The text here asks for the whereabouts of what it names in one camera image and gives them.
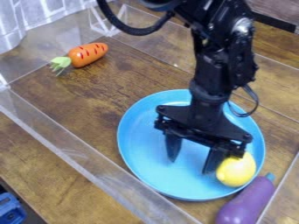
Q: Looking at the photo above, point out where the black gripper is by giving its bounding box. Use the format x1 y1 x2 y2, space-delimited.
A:
153 81 252 174

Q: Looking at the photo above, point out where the yellow toy lemon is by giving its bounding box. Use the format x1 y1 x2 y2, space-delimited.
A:
216 152 256 187

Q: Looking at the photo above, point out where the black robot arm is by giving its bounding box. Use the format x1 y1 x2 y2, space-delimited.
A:
140 0 258 173

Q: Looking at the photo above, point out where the blue round tray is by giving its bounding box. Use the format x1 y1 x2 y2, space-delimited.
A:
116 88 267 202

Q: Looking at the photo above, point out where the purple toy eggplant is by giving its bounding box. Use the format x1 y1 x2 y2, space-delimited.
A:
215 172 276 224

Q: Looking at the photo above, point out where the orange toy carrot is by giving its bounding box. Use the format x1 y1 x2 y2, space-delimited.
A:
51 43 108 75

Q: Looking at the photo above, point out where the blue plastic box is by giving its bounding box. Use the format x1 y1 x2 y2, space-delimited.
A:
0 192 27 224

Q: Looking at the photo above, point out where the white checkered curtain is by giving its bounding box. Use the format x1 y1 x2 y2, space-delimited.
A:
0 0 97 54

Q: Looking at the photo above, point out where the clear acrylic enclosure wall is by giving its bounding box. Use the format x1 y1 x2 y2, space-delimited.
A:
0 12 299 224

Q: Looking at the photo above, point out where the black corrugated cable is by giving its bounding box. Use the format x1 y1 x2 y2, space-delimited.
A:
95 0 176 37

